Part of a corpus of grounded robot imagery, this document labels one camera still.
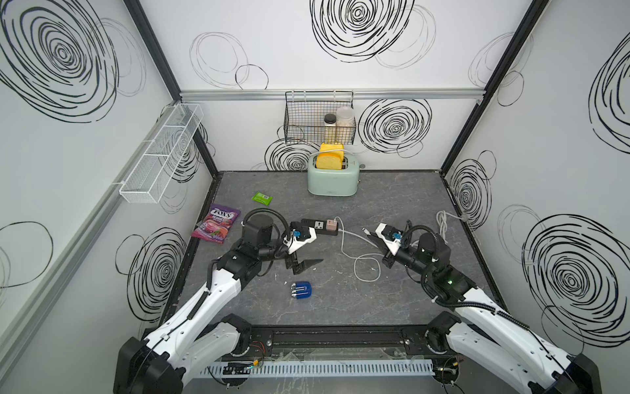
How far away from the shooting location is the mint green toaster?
3.35 feet

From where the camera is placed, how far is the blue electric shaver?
825 mm

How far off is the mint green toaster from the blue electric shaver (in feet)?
1.36
